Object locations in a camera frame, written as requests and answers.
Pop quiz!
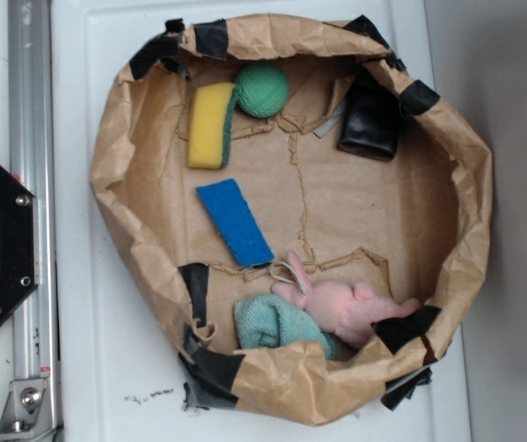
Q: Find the yellow green scrub sponge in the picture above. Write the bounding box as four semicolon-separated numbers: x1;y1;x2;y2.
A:
187;82;238;169

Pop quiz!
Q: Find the green yarn ball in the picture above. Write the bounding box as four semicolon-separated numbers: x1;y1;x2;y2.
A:
236;63;289;118

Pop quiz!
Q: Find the teal folded towel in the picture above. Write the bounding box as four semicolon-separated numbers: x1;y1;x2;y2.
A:
233;294;338;360

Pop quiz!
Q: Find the pink plush bunny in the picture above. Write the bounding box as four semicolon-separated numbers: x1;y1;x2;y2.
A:
271;250;422;350

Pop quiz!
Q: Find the black leather pouch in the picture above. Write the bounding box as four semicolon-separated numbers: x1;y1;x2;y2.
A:
337;85;402;161

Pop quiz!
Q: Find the metal corner bracket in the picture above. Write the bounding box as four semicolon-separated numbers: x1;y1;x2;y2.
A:
0;378;53;441

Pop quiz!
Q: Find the aluminium extrusion rail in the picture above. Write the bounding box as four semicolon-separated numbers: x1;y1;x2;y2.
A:
7;1;64;441

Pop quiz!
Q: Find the blue flat sponge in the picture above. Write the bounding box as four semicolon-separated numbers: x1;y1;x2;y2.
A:
196;179;274;267

